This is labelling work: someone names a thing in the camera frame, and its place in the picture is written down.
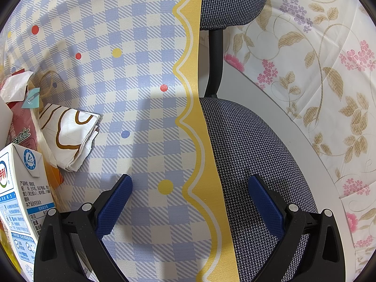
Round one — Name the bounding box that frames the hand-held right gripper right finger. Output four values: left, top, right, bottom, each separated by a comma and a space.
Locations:
248, 174, 344, 282

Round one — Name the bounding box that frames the teal paper tag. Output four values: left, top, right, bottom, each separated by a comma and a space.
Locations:
25, 87, 40, 108

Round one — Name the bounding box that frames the white milk carton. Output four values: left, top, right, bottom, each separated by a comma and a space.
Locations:
0, 143, 92, 282

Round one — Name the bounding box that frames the red snack packet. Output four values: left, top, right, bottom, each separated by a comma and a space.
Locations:
4, 101, 42, 156

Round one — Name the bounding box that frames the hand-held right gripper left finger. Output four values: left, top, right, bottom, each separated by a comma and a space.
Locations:
34, 174, 133, 282

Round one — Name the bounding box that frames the floral plastic sheet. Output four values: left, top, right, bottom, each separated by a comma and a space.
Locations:
225, 0, 376, 274

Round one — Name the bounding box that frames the grey fabric chair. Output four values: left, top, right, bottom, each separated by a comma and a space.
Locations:
198, 0, 319, 282

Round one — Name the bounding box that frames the blue checkered tablecloth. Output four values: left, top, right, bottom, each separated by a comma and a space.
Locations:
0, 0, 238, 282

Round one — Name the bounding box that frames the white smooth item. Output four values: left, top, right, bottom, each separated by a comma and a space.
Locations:
0, 97, 14, 147

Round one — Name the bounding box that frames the crumpled white paper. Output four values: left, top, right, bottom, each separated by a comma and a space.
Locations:
0, 70, 34, 102

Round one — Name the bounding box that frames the brown twine string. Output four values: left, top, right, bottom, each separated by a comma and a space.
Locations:
38, 70, 58, 102

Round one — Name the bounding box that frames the white wrapper with brown lines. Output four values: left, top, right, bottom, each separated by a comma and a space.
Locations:
38, 103, 102, 172

